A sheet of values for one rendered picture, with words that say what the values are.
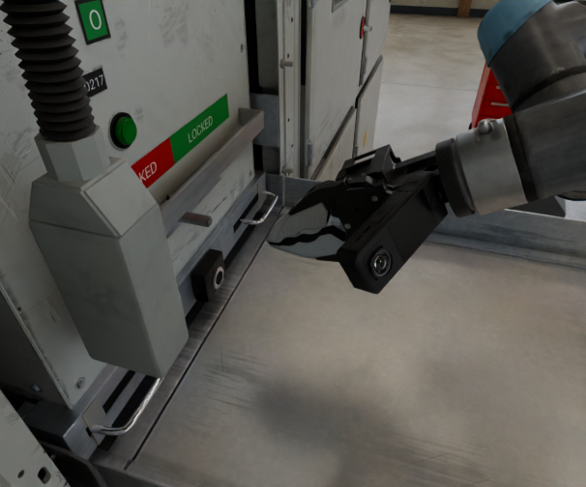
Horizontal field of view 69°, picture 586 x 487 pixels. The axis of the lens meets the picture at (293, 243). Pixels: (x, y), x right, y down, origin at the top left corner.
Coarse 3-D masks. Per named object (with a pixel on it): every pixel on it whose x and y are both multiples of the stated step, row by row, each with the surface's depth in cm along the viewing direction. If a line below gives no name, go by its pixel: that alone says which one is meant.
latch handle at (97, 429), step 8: (160, 384) 46; (152, 392) 45; (144, 400) 45; (144, 408) 44; (136, 416) 43; (96, 424) 43; (128, 424) 42; (96, 432) 42; (104, 432) 42; (112, 432) 42; (120, 432) 42
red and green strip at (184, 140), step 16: (224, 96) 60; (208, 112) 56; (224, 112) 61; (192, 128) 53; (208, 128) 57; (160, 144) 47; (176, 144) 50; (192, 144) 54; (144, 160) 45; (160, 160) 48; (176, 160) 51; (144, 176) 45; (160, 176) 48
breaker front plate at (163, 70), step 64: (0, 0) 27; (64, 0) 32; (128, 0) 38; (192, 0) 48; (0, 64) 28; (128, 64) 40; (192, 64) 51; (0, 128) 29; (0, 192) 30; (0, 256) 31; (64, 320) 38; (64, 384) 39
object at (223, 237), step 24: (240, 216) 72; (216, 240) 63; (192, 264) 58; (192, 288) 59; (96, 384) 43; (120, 384) 46; (48, 408) 41; (120, 408) 47; (48, 432) 39; (72, 432) 40
